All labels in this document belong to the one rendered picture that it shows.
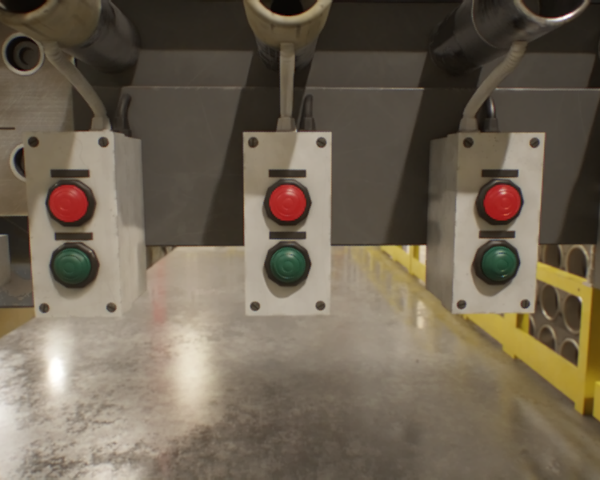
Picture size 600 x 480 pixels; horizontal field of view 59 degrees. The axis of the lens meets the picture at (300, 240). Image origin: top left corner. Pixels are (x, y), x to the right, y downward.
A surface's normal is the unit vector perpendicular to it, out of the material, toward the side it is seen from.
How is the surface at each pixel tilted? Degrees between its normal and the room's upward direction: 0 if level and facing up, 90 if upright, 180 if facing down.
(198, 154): 90
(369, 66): 90
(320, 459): 0
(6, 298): 90
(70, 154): 90
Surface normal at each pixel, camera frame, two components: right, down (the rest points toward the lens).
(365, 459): 0.00, -0.99
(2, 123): 0.04, 0.13
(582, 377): -1.00, 0.00
